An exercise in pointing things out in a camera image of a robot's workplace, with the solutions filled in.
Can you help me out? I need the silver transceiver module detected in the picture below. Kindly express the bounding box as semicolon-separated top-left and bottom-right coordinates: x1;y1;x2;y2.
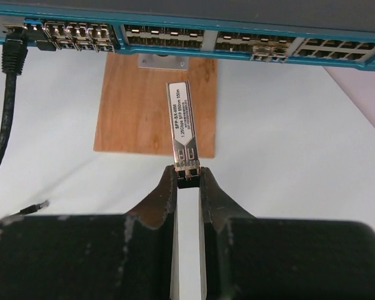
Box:
166;81;201;189
250;46;288;63

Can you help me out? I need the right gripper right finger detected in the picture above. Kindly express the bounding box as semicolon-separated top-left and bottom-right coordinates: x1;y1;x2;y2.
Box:
199;167;375;299

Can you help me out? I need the dark grey network switch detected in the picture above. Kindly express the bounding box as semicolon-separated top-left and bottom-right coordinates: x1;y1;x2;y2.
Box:
0;0;375;71

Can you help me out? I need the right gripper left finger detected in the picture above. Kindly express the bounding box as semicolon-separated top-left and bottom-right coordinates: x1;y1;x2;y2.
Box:
0;166;179;299

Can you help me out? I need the black ethernet cable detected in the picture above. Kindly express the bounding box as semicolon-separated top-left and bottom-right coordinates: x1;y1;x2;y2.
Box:
0;26;49;226

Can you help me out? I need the wooden board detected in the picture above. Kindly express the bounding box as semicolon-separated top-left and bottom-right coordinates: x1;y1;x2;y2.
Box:
93;54;218;158

